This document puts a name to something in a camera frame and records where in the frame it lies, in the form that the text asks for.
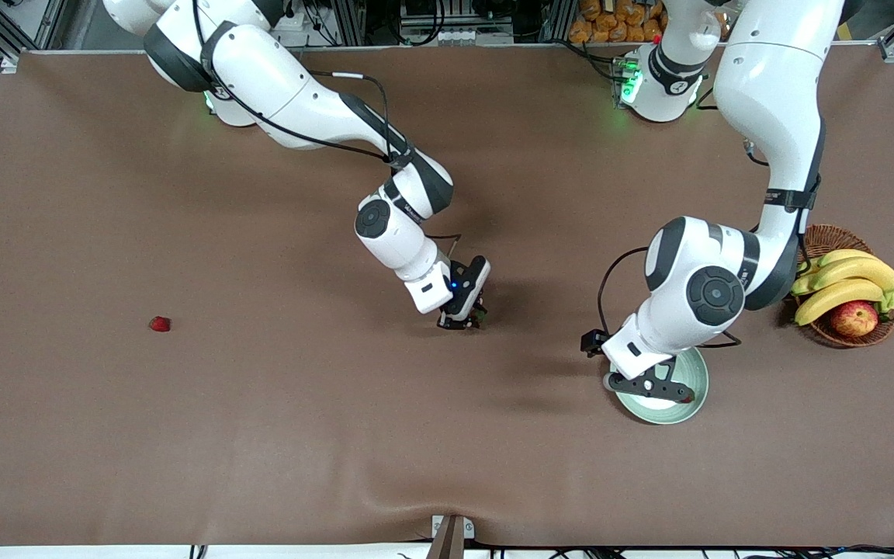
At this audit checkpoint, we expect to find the pile of orange bread rolls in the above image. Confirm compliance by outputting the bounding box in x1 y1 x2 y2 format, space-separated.
567 0 667 44

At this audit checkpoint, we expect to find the black control equipment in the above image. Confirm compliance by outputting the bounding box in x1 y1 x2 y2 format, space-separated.
366 0 545 43

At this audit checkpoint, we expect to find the red yellow apple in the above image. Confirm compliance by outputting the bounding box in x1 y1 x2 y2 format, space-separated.
830 300 880 338

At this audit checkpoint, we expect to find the aluminium frame post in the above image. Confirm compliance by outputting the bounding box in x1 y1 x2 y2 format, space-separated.
544 0 576 43
331 0 366 46

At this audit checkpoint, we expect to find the pale green round plate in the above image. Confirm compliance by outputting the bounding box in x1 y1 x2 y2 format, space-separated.
612 345 709 425

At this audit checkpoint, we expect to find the brown table cloth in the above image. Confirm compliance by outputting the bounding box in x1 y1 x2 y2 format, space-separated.
0 44 894 548

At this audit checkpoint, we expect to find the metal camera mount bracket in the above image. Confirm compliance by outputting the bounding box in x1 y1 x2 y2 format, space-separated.
426 515 476 559

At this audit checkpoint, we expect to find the brown wicker basket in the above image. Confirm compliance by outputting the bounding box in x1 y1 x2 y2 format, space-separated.
792 224 894 348

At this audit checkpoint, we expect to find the white connector block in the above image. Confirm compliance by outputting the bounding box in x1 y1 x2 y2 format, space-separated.
431 28 515 46

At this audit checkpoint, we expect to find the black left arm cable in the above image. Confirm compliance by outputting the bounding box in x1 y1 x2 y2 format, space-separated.
597 82 824 349

